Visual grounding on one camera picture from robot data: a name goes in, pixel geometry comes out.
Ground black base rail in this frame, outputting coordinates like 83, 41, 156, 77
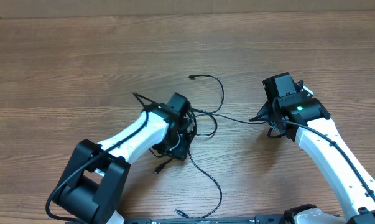
65, 203, 342, 224

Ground black USB-A cable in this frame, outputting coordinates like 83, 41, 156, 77
152, 105, 219, 177

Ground black USB-C cable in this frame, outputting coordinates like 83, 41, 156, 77
174, 73, 267, 219

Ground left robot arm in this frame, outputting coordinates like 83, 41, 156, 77
45, 93, 193, 223

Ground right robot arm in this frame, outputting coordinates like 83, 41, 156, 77
252, 73, 375, 223

